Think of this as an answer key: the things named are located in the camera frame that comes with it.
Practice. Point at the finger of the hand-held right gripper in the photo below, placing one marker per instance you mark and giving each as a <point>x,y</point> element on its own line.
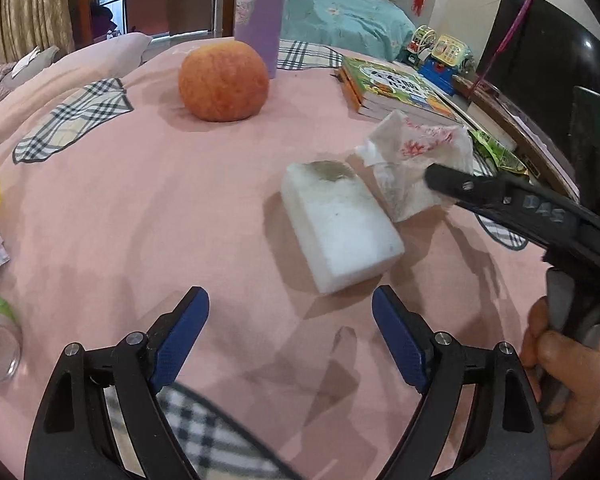
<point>465,187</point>

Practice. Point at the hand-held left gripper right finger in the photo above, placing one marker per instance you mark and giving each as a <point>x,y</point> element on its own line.
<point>400,340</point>

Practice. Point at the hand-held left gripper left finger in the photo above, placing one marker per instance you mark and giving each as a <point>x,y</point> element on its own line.
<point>180,340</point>

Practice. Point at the white tissue with red print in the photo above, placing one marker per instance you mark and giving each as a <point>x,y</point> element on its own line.
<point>415,160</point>

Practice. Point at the person's right hand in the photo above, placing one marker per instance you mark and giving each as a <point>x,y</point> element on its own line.
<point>565,375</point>

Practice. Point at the green foil wrapper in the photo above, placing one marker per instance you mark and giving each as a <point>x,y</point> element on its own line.
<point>500,155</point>

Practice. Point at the stack of children's books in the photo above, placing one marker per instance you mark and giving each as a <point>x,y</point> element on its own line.
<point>400,85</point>

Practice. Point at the white foam sponge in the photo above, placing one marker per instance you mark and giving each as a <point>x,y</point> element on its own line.
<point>340,225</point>

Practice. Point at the toy cash register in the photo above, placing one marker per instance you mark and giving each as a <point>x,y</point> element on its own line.
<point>447,57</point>

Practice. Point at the pink blanket with checked patches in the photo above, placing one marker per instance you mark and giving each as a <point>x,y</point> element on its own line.
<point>155,210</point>

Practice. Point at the orange spine book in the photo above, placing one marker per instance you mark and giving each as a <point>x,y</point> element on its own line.
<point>357,96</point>

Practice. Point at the green wheel toy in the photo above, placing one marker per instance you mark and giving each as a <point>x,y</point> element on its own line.
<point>422,42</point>

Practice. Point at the black flat television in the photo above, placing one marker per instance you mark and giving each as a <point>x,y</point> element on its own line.
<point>545,50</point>

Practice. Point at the pink rod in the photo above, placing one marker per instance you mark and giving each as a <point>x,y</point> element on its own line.
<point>510,30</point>

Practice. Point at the blue floral furniture cover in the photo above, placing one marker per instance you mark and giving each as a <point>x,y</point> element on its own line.
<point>340,15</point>

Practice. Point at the orange red apple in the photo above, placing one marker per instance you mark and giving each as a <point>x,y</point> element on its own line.
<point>223,82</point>

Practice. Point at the purple cylindrical cup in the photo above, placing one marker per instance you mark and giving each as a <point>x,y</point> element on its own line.
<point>260,15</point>

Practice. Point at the pink pillow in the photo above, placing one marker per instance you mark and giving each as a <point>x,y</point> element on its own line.
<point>105,57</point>

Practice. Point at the beige patterned curtain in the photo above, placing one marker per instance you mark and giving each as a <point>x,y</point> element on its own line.
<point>25,10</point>

